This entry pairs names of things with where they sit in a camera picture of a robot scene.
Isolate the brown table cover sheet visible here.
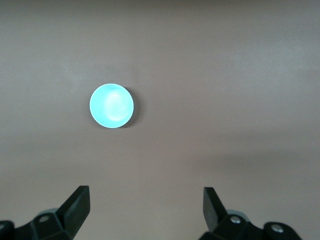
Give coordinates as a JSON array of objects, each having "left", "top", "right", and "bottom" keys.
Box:
[{"left": 0, "top": 0, "right": 320, "bottom": 240}]

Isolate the light blue bowl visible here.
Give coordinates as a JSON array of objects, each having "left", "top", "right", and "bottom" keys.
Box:
[{"left": 89, "top": 83, "right": 135, "bottom": 129}]

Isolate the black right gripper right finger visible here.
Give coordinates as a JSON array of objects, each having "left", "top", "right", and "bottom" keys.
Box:
[{"left": 199, "top": 186, "right": 301, "bottom": 240}]

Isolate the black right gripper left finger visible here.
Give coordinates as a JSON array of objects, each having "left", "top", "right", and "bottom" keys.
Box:
[{"left": 0, "top": 185, "right": 91, "bottom": 240}]

